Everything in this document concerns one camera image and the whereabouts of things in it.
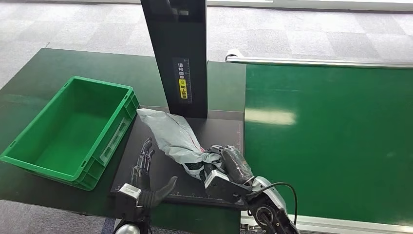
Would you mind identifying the green conveyor belt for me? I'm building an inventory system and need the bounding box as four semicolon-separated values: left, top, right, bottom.
244;64;413;227

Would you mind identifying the green plastic crate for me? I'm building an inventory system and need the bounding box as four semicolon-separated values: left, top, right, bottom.
0;76;141;191

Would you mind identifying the black scanner column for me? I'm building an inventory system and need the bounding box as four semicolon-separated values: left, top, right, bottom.
140;0;209;119

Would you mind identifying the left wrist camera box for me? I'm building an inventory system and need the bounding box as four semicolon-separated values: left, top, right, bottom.
114;183;143;224

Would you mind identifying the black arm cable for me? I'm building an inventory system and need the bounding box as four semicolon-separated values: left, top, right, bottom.
247;182;299;227

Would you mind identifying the silver conveyor side rail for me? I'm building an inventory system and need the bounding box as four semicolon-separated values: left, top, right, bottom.
225;48;413;69
240;210;413;234

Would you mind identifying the grey red-printed courier bag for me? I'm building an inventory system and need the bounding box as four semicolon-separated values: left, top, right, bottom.
136;108;227;181

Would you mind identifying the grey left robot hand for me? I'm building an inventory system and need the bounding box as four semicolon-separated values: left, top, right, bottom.
130;137;179;210

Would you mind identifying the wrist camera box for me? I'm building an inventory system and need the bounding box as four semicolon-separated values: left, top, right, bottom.
204;169;253;205
114;183;143;224

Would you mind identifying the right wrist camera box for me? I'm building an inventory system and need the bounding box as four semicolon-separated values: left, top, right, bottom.
204;169;253;205

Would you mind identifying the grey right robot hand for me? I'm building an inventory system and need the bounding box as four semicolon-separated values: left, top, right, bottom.
184;144;256;186

